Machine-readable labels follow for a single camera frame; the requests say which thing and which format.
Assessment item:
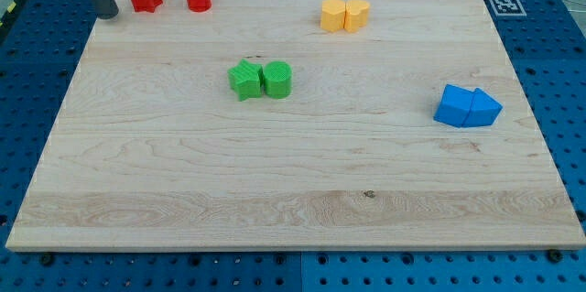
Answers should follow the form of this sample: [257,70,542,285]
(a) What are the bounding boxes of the green cylinder block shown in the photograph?
[263,61,292,99]

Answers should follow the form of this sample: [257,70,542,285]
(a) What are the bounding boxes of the light wooden board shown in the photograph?
[6,0,585,253]

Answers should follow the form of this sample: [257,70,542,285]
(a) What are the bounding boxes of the green star block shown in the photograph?
[227,59,264,101]

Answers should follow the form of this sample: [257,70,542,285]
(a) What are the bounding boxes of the yellow pentagon block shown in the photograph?
[320,0,346,32]

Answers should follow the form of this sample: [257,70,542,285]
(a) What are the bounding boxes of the yellow heart block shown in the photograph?
[344,0,371,33]

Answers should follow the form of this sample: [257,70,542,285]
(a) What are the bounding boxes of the blue cube block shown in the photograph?
[433,84,473,127]

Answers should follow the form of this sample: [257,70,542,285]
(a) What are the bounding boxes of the blue triangular prism block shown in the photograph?
[462,88,503,127]

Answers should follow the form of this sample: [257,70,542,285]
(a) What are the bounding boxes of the white fiducial marker tag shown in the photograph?
[488,0,526,16]

